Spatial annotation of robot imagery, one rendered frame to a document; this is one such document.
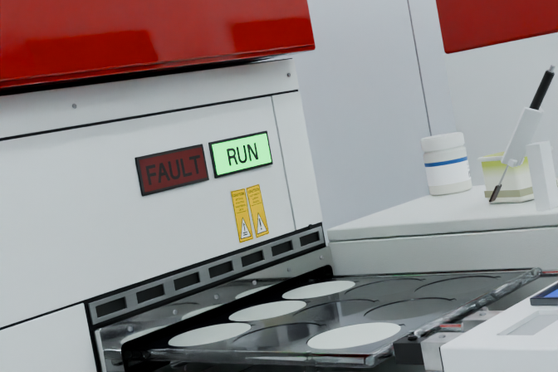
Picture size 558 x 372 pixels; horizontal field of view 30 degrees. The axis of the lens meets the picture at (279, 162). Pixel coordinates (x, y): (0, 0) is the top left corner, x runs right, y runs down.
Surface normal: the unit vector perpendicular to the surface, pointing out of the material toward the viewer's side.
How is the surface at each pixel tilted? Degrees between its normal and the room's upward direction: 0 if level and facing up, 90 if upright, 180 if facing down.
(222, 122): 90
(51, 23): 90
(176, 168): 90
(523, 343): 0
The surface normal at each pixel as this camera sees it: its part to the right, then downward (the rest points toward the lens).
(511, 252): -0.63, 0.15
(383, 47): 0.75, -0.10
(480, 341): -0.18, -0.98
